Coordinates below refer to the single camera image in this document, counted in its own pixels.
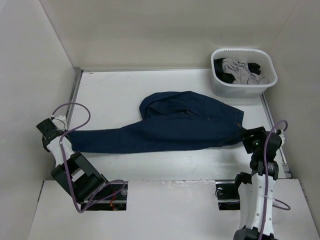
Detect dark blue denim trousers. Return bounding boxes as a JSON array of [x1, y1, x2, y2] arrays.
[[68, 91, 245, 154]]

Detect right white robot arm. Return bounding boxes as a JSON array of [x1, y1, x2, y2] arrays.
[[231, 127, 283, 240]]

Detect black crumpled garment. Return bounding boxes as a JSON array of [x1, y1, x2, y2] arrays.
[[213, 58, 262, 84]]

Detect grey crumpled garment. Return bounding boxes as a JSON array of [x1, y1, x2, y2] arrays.
[[222, 58, 269, 85]]

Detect white plastic laundry basket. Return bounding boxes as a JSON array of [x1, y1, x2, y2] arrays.
[[210, 48, 278, 98]]

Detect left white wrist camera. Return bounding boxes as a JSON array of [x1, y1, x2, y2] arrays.
[[50, 115, 68, 131]]

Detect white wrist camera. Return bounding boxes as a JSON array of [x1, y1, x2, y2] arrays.
[[276, 129, 285, 147], [50, 115, 68, 131]]

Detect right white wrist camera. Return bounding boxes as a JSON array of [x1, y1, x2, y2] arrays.
[[276, 129, 285, 147]]

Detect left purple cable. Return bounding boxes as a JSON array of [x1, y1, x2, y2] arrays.
[[53, 102, 126, 214]]

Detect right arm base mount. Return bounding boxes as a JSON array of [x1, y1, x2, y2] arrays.
[[215, 180, 240, 211]]

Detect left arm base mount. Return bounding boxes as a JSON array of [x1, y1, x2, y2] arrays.
[[86, 180, 129, 211]]

